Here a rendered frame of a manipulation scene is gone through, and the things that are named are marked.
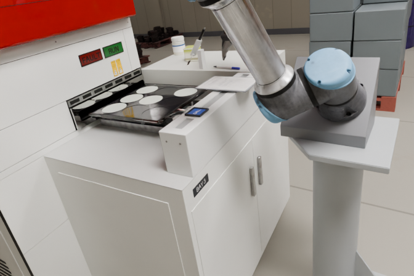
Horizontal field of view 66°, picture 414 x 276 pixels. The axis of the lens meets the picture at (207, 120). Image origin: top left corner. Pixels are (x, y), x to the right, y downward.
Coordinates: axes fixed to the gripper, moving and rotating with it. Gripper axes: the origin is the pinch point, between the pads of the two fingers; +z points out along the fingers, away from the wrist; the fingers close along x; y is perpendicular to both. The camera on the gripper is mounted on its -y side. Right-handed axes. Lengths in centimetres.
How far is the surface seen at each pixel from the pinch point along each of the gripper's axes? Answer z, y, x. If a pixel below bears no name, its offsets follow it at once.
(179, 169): 18, -49, 1
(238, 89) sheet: 5.6, -15.2, -5.2
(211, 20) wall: 64, 585, 328
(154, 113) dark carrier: 12.6, -26.4, 25.3
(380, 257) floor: 103, 20, -55
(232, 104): 9.5, -19.8, -4.5
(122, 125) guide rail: 19, -27, 43
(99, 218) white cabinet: 43, -54, 37
